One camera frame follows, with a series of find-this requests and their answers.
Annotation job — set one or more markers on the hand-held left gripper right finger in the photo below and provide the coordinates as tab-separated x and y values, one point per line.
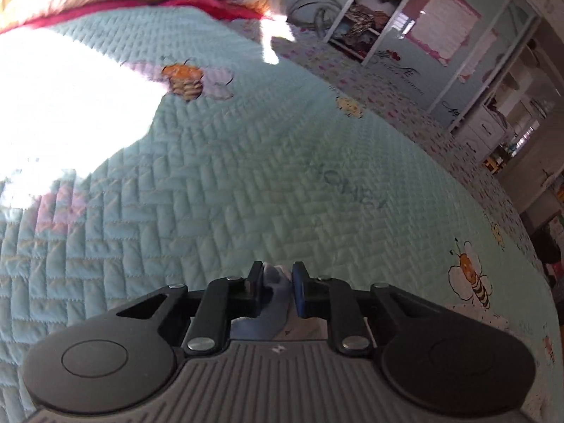
299	293

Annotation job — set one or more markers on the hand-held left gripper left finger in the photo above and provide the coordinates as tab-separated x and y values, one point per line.
255	286

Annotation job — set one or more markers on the white star-print garment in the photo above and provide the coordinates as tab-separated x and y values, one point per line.
275	293

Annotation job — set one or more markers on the pile of clothes in wardrobe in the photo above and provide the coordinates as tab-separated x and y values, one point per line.
363	26

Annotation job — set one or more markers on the green bee-print quilt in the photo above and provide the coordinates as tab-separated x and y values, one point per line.
264	163

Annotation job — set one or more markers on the white drawer cabinet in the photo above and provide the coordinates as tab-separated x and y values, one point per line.
480	132

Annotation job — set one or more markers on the black armchair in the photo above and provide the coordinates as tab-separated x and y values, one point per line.
550	246

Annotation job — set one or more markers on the sliding-door wardrobe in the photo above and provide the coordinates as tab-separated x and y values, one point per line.
396	53

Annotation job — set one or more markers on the narrow pink-bordered poster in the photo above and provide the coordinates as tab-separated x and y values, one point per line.
478	57

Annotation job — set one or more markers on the large pink-bordered poster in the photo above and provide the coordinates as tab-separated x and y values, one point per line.
445	22

